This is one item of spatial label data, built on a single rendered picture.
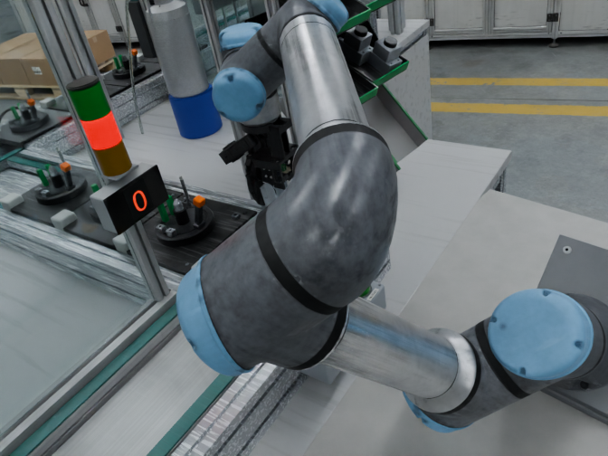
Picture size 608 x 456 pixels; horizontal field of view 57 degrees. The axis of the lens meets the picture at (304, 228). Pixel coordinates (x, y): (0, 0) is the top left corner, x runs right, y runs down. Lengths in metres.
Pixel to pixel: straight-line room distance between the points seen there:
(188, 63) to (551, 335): 1.49
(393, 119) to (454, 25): 3.64
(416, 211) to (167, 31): 0.99
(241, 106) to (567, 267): 0.59
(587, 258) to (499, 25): 4.07
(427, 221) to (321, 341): 0.88
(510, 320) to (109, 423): 0.67
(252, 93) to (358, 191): 0.36
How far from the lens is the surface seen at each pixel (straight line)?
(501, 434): 0.98
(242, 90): 0.79
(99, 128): 0.95
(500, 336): 0.79
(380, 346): 0.64
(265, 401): 0.97
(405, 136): 1.43
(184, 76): 1.96
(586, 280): 1.01
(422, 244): 1.31
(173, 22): 1.91
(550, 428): 1.00
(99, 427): 1.06
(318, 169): 0.48
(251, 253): 0.48
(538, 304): 0.79
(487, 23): 4.97
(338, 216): 0.45
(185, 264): 1.22
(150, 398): 1.05
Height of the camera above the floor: 1.67
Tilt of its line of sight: 35 degrees down
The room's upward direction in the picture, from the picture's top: 11 degrees counter-clockwise
